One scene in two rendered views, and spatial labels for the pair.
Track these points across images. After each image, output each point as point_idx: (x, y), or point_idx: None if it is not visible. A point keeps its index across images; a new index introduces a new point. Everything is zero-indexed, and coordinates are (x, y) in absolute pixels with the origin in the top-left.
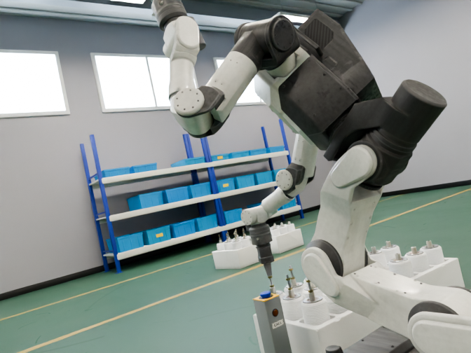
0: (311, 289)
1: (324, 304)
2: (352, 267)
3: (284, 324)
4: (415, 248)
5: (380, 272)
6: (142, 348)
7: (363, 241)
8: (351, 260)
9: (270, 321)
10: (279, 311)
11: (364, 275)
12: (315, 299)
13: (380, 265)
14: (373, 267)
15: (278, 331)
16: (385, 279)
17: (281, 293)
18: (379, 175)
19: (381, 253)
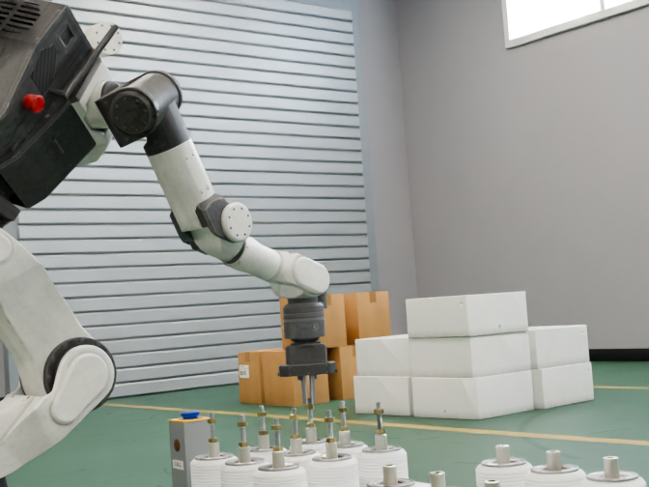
0: (211, 438)
1: (196, 469)
2: (31, 389)
3: (184, 472)
4: (430, 478)
5: (2, 407)
6: (475, 486)
7: (29, 357)
8: (27, 380)
9: (171, 453)
10: (181, 446)
11: (2, 402)
12: (210, 457)
13: (36, 403)
14: (21, 400)
15: (178, 476)
16: None
17: (302, 443)
18: None
19: (532, 476)
